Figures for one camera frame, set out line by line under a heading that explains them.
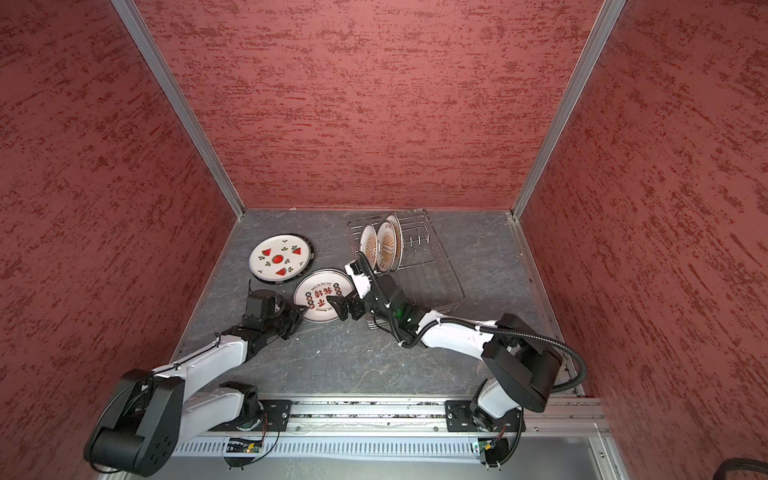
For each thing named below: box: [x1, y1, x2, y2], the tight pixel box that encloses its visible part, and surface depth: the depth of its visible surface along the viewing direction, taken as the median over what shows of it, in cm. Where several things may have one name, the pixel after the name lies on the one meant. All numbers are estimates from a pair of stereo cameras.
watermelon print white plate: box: [248, 234, 315, 284], surface depth 105 cm
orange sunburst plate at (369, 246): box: [359, 224, 378, 271], surface depth 101 cm
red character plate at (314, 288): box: [293, 269, 354, 322], surface depth 98 cm
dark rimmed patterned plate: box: [249, 233, 315, 283], surface depth 105 cm
